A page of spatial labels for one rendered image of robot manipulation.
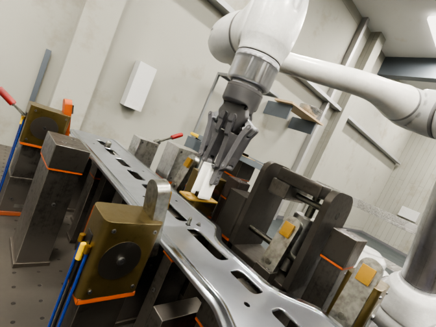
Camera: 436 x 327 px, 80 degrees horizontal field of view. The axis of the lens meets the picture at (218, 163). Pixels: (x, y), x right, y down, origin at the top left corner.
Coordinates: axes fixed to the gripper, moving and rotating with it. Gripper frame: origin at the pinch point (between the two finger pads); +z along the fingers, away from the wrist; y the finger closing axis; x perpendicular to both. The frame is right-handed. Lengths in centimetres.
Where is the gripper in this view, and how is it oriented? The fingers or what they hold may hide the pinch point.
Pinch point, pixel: (206, 180)
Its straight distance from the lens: 53.4
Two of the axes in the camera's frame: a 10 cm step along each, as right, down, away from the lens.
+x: -6.8, -2.1, -7.1
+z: -3.9, 9.1, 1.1
